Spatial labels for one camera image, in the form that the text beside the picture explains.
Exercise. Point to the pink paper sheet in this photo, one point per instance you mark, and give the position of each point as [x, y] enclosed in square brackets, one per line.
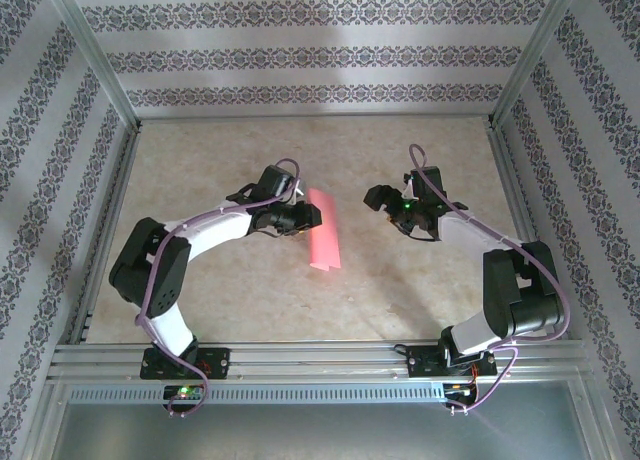
[325, 230]

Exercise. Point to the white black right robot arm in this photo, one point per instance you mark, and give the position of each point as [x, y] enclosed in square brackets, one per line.
[520, 290]

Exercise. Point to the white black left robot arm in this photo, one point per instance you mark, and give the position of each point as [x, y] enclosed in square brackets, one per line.
[220, 230]

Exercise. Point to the circuit board green light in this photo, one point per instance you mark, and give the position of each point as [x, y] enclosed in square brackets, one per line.
[182, 392]

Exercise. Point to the grey metal panel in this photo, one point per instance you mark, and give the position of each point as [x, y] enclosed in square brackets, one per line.
[320, 430]

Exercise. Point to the aluminium table edge rail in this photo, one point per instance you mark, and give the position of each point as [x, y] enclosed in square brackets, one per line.
[513, 190]
[118, 190]

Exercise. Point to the thin aluminium wall strip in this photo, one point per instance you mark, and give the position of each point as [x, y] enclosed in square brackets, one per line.
[315, 117]

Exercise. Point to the wide aluminium mounting rail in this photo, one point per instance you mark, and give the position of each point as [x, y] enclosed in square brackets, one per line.
[320, 360]

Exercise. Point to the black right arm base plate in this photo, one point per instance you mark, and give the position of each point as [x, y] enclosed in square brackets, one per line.
[422, 362]

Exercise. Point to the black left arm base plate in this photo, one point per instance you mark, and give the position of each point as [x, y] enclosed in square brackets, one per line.
[217, 362]

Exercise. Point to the aluminium frame post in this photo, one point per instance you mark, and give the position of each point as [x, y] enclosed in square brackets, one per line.
[96, 55]
[531, 55]

